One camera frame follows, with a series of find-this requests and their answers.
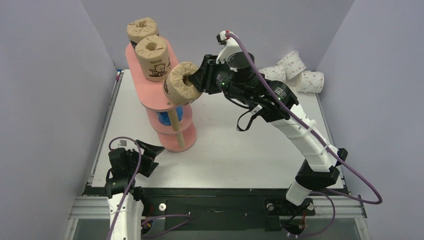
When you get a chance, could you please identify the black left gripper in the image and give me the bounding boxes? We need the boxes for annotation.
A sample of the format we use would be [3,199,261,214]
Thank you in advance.
[126,140,165,177]

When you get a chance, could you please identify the blue roll sideways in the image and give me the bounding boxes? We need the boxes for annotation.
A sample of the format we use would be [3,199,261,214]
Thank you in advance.
[156,105,184,126]

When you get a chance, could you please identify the brown roll front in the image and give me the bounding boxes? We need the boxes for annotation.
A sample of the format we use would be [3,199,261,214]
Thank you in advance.
[135,35,171,82]

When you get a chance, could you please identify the brown paper roll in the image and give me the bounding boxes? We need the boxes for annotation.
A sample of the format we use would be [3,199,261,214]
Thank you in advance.
[126,17,159,48]

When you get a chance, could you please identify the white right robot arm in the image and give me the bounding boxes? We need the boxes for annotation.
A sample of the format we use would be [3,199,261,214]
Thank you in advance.
[188,52,347,214]

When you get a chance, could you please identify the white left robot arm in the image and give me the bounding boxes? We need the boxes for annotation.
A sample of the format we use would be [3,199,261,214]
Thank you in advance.
[104,140,165,240]

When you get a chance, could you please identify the pink three-tier shelf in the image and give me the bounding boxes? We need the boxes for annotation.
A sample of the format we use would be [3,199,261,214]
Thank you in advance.
[125,44,197,152]

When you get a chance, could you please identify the white dotted roll left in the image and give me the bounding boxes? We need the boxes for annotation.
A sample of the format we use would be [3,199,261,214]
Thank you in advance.
[258,65,286,83]

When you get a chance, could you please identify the white dotted roll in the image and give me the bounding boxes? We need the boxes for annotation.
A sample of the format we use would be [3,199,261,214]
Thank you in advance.
[277,50,307,80]
[258,65,286,83]
[295,70,325,94]

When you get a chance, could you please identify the white dotted roll top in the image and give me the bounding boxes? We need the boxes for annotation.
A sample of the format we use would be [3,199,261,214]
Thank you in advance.
[277,50,307,80]

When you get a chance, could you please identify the white dotted roll right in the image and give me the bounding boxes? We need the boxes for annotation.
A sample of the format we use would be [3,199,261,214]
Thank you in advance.
[295,70,325,94]

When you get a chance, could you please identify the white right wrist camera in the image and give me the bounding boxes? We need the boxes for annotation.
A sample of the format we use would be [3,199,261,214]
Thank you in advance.
[215,30,243,64]

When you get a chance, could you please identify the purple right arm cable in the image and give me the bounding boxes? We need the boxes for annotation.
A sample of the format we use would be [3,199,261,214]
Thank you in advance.
[224,32,383,239]

